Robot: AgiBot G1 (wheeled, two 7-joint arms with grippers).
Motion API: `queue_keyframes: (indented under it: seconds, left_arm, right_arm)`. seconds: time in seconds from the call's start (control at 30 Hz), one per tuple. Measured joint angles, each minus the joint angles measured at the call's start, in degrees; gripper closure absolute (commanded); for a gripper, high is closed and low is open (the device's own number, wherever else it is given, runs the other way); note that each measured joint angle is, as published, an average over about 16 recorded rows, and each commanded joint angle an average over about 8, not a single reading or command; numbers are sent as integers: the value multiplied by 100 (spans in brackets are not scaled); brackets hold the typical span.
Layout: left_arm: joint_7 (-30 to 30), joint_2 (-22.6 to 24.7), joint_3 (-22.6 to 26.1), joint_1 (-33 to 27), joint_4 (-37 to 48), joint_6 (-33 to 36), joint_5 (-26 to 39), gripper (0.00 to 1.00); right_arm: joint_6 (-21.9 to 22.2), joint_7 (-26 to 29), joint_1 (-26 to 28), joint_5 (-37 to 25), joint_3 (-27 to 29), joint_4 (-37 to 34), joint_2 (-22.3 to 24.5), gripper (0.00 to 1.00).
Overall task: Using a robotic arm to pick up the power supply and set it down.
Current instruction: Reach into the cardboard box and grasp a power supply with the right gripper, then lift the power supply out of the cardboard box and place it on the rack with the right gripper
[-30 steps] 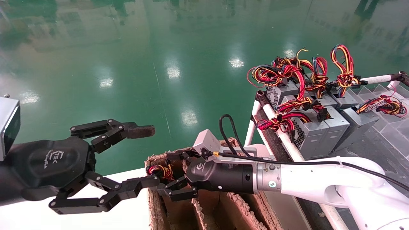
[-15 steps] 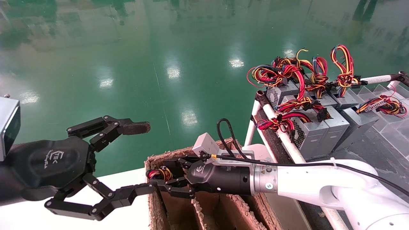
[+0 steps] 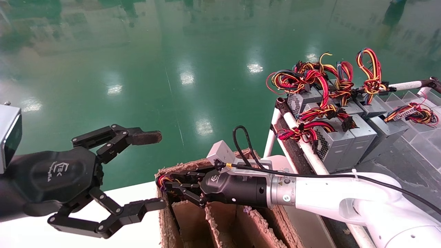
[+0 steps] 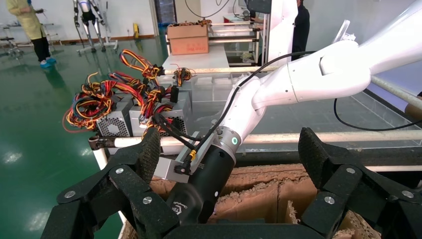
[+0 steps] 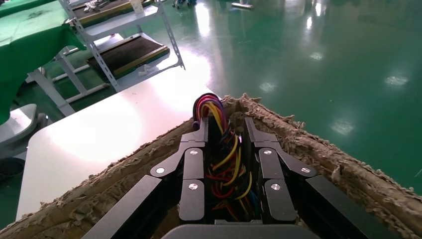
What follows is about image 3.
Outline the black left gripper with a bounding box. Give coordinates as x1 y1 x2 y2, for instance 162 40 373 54
7 124 167 239

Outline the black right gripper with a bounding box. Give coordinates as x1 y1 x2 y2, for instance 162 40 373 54
160 169 273 209

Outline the frayed brown cardboard box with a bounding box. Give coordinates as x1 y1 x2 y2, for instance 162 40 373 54
156 148 304 248

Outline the cardboard divider insert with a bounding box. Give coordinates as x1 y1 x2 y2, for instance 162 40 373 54
172 200 286 248

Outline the dark grey rack shelf panel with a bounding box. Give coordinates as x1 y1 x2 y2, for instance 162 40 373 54
351 136 441 207

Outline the grey power supply stack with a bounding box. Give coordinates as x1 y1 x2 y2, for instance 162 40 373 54
374 89 441 169

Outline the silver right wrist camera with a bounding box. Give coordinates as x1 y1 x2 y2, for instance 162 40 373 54
207 141 238 166

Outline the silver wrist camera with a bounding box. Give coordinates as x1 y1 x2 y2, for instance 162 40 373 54
0 103 22 174
207 141 238 166

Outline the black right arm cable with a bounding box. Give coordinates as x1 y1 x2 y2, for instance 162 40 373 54
233 126 441 215

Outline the white pipe rack frame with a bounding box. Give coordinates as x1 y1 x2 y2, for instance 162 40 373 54
263 76 441 248

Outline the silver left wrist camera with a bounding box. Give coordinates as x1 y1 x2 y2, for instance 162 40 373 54
0 103 22 174

